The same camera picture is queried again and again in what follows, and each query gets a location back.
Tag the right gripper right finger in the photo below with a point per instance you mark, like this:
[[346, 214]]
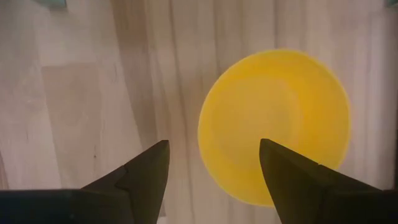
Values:
[[326, 199]]

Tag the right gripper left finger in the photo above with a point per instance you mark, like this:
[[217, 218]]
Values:
[[93, 208]]

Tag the yellow plastic mini bowl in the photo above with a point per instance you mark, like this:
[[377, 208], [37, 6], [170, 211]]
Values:
[[273, 102]]

